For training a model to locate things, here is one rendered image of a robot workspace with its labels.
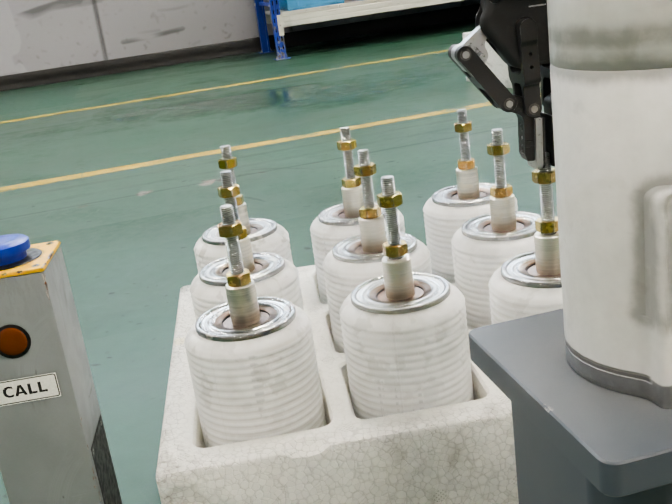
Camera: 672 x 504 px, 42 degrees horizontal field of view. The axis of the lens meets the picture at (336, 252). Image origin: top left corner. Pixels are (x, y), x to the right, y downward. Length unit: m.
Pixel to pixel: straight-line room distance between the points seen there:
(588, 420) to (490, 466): 0.28
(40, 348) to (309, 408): 0.20
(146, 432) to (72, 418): 0.38
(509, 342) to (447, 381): 0.20
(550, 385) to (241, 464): 0.28
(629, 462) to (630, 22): 0.17
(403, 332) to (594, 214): 0.27
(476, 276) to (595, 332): 0.38
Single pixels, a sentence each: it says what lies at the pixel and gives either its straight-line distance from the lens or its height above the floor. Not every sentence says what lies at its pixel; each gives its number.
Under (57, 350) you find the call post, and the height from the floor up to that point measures 0.25.
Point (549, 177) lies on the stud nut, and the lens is 0.66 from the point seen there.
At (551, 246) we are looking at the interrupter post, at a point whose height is 0.27.
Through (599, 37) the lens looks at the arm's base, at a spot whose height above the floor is 0.45.
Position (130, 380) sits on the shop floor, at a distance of 1.23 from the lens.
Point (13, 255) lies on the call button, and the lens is 0.70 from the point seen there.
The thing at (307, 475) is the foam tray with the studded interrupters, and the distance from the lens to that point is 0.64.
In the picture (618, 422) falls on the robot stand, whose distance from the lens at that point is 0.39.
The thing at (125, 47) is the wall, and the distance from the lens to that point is 5.85.
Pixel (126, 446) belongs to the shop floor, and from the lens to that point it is 1.07.
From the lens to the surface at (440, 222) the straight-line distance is 0.88.
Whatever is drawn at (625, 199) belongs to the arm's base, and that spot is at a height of 0.39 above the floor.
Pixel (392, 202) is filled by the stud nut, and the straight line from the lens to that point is 0.64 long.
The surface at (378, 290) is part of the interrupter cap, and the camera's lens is 0.68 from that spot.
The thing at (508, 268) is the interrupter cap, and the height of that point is 0.25.
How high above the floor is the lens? 0.50
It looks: 18 degrees down
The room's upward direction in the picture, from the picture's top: 8 degrees counter-clockwise
